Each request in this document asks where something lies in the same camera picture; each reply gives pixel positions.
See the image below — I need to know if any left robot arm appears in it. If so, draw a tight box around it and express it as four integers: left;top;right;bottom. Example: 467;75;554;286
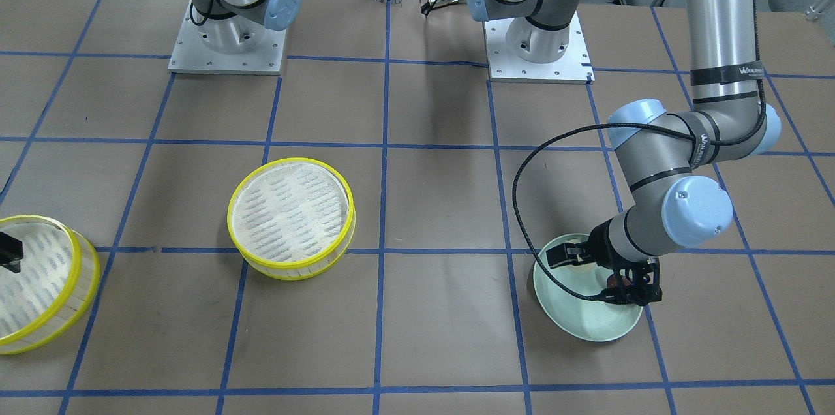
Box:
533;0;782;306

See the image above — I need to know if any brown bun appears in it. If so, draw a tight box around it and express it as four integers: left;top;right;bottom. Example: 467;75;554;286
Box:
607;273;633;289

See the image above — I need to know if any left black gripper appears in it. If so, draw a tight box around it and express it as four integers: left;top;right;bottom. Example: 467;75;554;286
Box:
547;220;663;306

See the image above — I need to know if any yellow steamer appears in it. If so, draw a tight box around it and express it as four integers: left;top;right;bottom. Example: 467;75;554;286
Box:
1;215;102;356
226;157;357;281

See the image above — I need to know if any mint green plate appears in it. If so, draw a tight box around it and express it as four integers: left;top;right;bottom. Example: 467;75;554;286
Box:
533;263;643;343

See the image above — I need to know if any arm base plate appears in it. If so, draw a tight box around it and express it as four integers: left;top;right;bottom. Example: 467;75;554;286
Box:
168;2;286;76
483;12;596;84

